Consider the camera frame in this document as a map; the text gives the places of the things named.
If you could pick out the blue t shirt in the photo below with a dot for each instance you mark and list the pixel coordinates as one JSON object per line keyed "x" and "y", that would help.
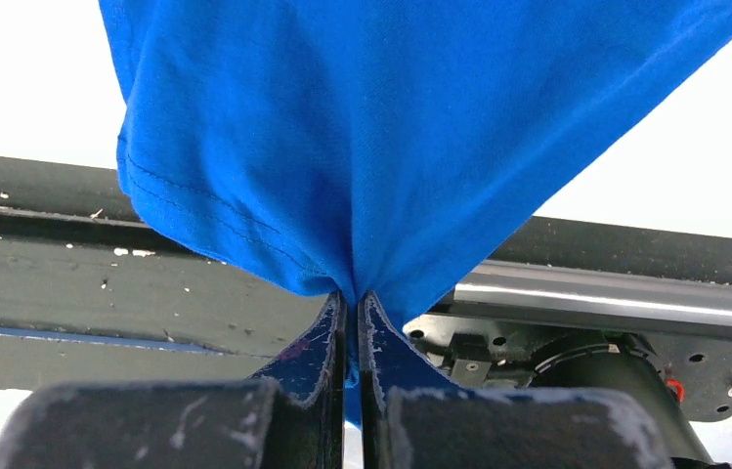
{"x": 385, "y": 146}

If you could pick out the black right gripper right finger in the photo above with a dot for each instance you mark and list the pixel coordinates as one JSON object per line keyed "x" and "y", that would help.
{"x": 415, "y": 417}

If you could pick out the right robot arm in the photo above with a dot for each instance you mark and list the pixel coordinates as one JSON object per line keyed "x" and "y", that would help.
{"x": 621, "y": 363}

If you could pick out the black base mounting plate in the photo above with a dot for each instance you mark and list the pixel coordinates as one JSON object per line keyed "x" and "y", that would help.
{"x": 87, "y": 291}

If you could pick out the aluminium frame rail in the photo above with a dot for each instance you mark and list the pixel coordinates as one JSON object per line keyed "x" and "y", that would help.
{"x": 588, "y": 293}

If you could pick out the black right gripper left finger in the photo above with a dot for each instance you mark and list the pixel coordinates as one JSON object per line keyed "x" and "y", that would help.
{"x": 287, "y": 414}

